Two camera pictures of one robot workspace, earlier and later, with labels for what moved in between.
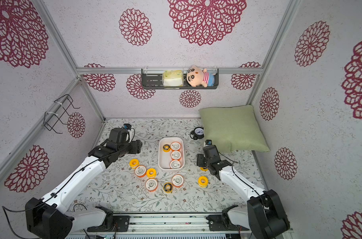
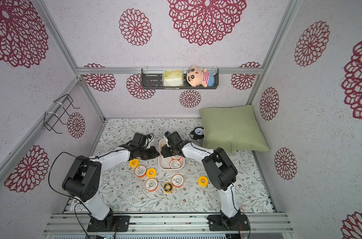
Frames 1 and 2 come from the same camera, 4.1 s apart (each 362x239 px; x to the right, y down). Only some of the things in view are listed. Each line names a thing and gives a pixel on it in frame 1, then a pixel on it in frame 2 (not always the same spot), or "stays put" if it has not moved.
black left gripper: [136, 147] → [153, 154]
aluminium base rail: [171, 223] stays put
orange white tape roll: [175, 155] stays put
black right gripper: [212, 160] → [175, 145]
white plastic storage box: [164, 158] stays put
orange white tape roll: [175, 164] stays put
